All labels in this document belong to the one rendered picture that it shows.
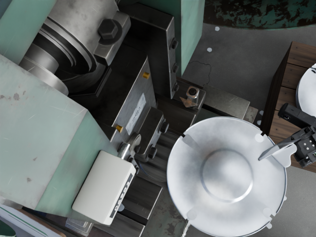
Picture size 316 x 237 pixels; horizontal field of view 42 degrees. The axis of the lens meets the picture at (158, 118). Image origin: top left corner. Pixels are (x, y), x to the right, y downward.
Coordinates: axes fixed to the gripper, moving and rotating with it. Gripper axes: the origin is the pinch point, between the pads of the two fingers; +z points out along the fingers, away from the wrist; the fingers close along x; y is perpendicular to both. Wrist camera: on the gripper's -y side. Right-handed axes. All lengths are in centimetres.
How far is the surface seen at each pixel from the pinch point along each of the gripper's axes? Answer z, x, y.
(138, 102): 24.6, -30.9, -15.0
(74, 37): 31, -62, -13
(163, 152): 21.1, -0.7, -11.3
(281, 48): -59, 73, -46
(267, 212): 5.9, 0.0, 12.4
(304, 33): -72, 72, -48
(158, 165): 23.7, -0.6, -9.0
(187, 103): 10.2, -1.6, -19.7
